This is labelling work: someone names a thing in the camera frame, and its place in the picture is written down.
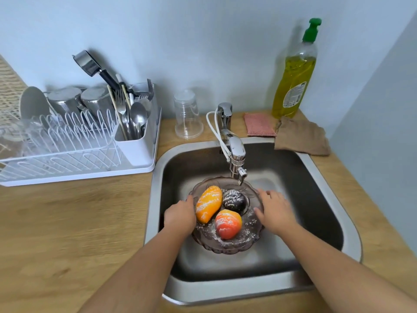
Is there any person's left hand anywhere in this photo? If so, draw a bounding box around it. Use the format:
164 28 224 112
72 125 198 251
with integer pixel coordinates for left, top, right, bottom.
164 195 197 237

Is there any person's right hand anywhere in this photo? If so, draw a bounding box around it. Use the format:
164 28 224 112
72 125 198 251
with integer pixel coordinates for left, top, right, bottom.
253 189 299 237

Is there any tinted glass bowl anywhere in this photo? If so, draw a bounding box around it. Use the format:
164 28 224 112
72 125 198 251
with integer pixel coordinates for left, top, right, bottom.
188 176 265 255

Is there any person's right forearm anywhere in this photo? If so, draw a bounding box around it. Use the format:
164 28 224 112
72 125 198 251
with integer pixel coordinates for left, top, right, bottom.
277 222 417 313

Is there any person's left forearm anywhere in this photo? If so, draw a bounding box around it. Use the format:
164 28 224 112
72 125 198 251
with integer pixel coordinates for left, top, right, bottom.
78 225 193 313

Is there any orange mango fruit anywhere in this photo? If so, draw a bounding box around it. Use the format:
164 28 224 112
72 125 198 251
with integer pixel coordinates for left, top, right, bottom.
195 186 223 224

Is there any dark avocado fruit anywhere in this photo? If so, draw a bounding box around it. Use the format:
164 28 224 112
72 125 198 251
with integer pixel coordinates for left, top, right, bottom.
222 189 248 213

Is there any red orange peach fruit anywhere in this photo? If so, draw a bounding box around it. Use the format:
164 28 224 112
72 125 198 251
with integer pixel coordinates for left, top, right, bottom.
215 209 243 240

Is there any stainless steel sink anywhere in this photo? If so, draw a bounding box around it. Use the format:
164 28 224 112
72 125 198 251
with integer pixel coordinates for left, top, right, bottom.
144 137 363 306

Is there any chrome faucet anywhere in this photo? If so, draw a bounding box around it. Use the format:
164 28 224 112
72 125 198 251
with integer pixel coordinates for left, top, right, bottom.
217 102 248 186

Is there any white cutlery holder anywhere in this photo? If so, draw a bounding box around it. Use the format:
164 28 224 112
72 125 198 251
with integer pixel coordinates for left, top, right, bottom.
112 85 160 168

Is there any clear plastic cup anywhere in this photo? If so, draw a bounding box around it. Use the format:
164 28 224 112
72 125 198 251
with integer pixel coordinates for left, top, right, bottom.
174 90 204 140

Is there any brown cloth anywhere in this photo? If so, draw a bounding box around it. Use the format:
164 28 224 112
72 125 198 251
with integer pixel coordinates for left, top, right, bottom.
274 116 331 157

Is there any pink sponge cloth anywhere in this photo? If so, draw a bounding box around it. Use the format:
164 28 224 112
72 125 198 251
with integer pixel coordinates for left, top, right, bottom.
244 113 277 137

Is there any large steel spoon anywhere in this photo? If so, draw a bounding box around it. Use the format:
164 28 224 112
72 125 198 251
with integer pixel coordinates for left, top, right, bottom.
130 102 148 139

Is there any white dish rack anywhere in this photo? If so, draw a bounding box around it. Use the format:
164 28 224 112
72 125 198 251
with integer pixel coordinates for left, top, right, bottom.
0 84 163 187

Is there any yellow dish soap bottle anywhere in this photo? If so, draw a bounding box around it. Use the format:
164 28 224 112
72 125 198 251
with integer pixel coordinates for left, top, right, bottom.
272 18 323 119

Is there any steel cup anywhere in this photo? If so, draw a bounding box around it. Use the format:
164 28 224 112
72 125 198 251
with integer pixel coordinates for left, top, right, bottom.
47 87 84 117
80 87 115 123

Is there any white plate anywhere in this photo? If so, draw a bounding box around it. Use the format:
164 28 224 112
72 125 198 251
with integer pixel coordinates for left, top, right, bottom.
19 86 53 122

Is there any clear glass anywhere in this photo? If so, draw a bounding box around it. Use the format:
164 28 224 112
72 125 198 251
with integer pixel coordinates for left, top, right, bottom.
0 117 34 143

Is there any woven mat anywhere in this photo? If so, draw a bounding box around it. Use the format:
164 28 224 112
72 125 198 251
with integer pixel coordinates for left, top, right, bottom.
0 55 28 127

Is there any white faucet hose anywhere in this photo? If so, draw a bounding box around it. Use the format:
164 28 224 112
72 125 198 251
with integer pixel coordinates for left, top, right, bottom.
206 111 232 161

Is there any black handled steel scoop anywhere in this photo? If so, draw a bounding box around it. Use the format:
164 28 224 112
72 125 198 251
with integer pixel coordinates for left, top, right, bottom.
72 50 122 92

